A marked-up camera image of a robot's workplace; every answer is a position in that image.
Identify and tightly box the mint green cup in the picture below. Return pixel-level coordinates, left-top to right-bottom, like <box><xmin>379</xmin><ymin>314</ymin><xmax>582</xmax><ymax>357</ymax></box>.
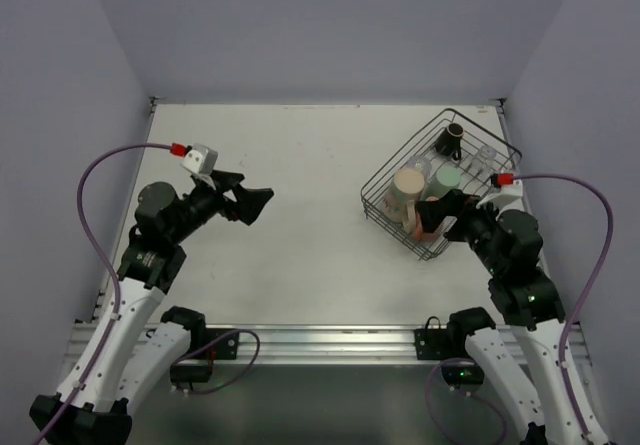
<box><xmin>423</xmin><ymin>165</ymin><xmax>461</xmax><ymax>199</ymax></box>

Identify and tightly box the beige floral mug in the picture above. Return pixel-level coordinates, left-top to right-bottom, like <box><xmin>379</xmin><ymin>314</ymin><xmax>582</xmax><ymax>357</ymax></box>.
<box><xmin>382</xmin><ymin>168</ymin><xmax>425</xmax><ymax>223</ymax></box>

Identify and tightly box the small clear glass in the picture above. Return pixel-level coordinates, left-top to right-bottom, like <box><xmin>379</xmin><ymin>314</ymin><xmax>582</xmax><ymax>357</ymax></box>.
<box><xmin>468</xmin><ymin>145</ymin><xmax>497</xmax><ymax>180</ymax></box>

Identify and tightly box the black mug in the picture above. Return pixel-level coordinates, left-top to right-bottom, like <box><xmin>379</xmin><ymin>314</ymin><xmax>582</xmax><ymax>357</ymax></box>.
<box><xmin>434</xmin><ymin>123</ymin><xmax>464</xmax><ymax>161</ymax></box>

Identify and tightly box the pink ceramic mug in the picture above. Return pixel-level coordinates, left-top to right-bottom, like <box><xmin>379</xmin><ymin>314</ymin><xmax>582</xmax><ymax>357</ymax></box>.
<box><xmin>412</xmin><ymin>226</ymin><xmax>442</xmax><ymax>242</ymax></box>

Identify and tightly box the large clear plastic cup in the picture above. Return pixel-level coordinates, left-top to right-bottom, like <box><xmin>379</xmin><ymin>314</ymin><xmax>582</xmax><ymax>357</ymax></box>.
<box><xmin>404</xmin><ymin>155</ymin><xmax>432</xmax><ymax>181</ymax></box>

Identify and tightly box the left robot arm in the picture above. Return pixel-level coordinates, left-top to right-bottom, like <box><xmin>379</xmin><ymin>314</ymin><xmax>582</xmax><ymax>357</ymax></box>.
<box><xmin>30</xmin><ymin>171</ymin><xmax>274</xmax><ymax>444</ymax></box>

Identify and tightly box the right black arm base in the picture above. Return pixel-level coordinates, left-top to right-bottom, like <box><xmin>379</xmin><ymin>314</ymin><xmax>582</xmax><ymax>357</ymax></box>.
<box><xmin>413</xmin><ymin>307</ymin><xmax>496</xmax><ymax>391</ymax></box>

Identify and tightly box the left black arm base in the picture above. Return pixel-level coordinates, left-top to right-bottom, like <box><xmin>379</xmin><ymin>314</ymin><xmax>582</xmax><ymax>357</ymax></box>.
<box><xmin>160</xmin><ymin>306</ymin><xmax>239</xmax><ymax>392</ymax></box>

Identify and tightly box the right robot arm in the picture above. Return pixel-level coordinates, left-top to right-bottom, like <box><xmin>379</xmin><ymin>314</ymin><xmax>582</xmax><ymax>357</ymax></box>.
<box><xmin>414</xmin><ymin>189</ymin><xmax>610</xmax><ymax>444</ymax></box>

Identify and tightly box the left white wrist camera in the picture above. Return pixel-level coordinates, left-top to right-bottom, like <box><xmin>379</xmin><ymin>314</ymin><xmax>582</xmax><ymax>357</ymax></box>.
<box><xmin>181</xmin><ymin>144</ymin><xmax>218</xmax><ymax>175</ymax></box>

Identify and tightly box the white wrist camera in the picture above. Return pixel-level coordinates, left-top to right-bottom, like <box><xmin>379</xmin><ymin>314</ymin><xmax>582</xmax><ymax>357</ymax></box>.
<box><xmin>476</xmin><ymin>172</ymin><xmax>524</xmax><ymax>210</ymax></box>
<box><xmin>181</xmin><ymin>144</ymin><xmax>218</xmax><ymax>175</ymax></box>

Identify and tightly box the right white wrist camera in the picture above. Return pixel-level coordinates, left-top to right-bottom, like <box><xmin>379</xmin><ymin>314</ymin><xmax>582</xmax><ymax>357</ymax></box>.
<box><xmin>476</xmin><ymin>172</ymin><xmax>524</xmax><ymax>210</ymax></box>

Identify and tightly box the black wire dish rack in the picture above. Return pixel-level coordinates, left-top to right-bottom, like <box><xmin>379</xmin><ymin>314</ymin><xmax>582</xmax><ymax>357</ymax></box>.
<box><xmin>360</xmin><ymin>108</ymin><xmax>522</xmax><ymax>261</ymax></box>

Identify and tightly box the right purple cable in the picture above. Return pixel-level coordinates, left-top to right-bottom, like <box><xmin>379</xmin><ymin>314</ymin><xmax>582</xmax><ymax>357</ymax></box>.
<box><xmin>489</xmin><ymin>172</ymin><xmax>614</xmax><ymax>439</ymax></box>

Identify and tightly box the aluminium front rail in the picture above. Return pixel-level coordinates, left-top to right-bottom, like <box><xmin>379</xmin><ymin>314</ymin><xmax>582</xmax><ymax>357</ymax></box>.
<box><xmin>62</xmin><ymin>322</ymin><xmax>591</xmax><ymax>366</ymax></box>

